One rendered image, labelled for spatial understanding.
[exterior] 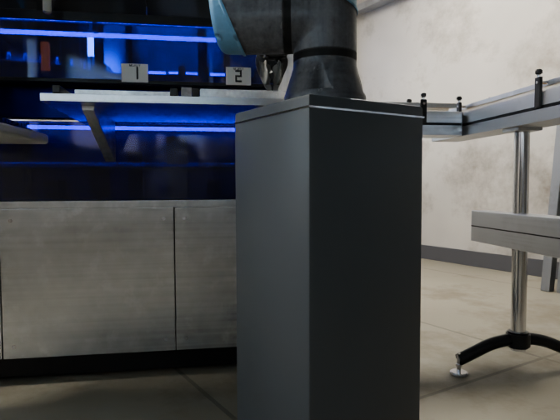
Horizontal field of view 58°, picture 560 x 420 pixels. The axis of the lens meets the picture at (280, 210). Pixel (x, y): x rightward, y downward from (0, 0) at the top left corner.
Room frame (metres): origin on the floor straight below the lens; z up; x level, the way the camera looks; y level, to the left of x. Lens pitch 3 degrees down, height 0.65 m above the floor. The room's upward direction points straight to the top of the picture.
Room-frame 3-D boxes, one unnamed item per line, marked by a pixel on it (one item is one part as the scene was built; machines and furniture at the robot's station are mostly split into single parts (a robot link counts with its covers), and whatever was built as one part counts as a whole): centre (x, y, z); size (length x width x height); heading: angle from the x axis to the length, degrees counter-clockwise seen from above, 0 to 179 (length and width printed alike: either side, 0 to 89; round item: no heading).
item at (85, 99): (1.54, 0.28, 0.87); 0.70 x 0.48 x 0.02; 99
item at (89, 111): (1.49, 0.53, 0.79); 0.34 x 0.03 x 0.13; 9
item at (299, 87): (0.94, -0.08, 0.84); 0.15 x 0.15 x 0.10
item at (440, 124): (1.98, -0.36, 0.92); 0.69 x 0.15 x 0.16; 99
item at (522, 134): (1.73, -0.83, 0.46); 0.09 x 0.09 x 0.77; 9
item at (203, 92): (1.58, 0.11, 0.90); 0.34 x 0.26 x 0.04; 9
